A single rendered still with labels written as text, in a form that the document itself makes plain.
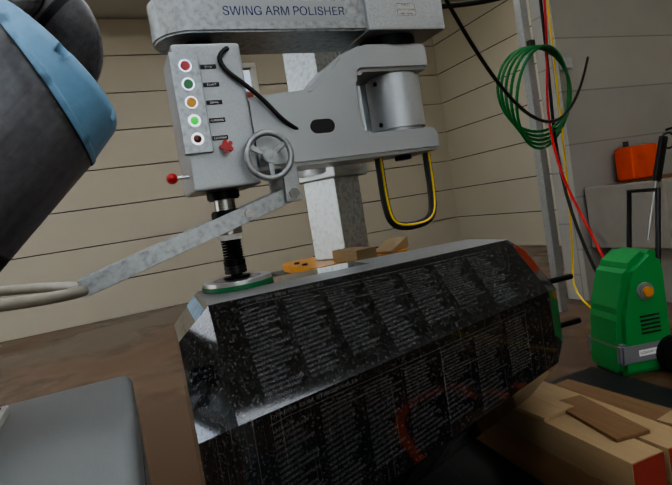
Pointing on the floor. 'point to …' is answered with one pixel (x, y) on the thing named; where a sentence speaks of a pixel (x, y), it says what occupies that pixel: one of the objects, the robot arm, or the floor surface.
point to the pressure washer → (631, 305)
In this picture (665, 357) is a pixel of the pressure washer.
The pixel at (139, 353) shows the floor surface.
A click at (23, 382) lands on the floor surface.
